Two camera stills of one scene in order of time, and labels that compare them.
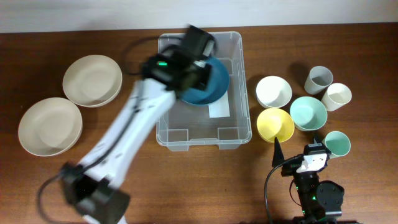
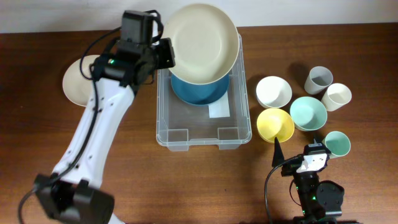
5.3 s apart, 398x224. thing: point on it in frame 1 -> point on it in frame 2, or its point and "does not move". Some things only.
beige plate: (91, 81) does not move
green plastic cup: (337, 143) does not move
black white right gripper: (290, 167) does not move
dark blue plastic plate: (217, 86) does not move
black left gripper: (206, 70) -> (166, 46)
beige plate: (50, 127) -> (205, 42)
